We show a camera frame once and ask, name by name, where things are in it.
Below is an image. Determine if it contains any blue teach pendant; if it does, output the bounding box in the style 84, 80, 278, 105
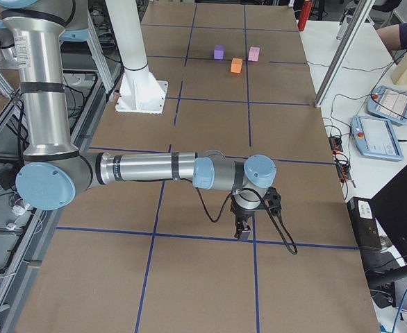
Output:
367, 85, 407, 126
351, 115, 404, 161

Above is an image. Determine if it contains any far blue teach pendant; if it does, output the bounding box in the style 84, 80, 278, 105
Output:
367, 85, 407, 126

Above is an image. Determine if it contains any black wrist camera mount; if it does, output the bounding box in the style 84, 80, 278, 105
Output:
263, 187, 281, 216

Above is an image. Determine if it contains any orange black connector board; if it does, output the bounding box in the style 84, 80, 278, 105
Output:
329, 136, 343, 153

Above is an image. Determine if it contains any black computer box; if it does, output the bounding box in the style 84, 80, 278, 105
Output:
347, 197, 382, 252

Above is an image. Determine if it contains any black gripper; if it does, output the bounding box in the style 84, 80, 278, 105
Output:
230, 195, 261, 241

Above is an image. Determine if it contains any orange foam block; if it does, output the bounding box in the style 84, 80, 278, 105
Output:
230, 58, 243, 74

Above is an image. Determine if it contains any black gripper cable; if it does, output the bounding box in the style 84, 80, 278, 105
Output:
195, 187, 298, 255

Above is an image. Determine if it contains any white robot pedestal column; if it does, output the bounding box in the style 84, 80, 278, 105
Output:
106, 0, 168, 114

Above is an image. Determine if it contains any red cylinder tube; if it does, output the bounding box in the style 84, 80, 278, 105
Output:
297, 0, 313, 32

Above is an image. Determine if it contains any seated person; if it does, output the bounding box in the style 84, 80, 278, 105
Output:
376, 23, 407, 51

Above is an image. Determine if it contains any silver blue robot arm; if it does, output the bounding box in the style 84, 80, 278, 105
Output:
0, 1, 281, 240

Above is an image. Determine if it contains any aluminium frame post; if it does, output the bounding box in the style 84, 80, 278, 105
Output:
314, 0, 375, 108

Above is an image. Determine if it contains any black monitor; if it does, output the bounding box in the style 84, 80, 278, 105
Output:
370, 165, 407, 261

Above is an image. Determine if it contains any pink foam block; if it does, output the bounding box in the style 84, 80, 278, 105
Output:
248, 46, 260, 62

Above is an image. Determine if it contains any purple foam block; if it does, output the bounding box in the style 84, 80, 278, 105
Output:
213, 45, 225, 60

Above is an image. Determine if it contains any near blue teach pendant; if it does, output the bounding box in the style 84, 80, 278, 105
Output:
351, 115, 404, 161

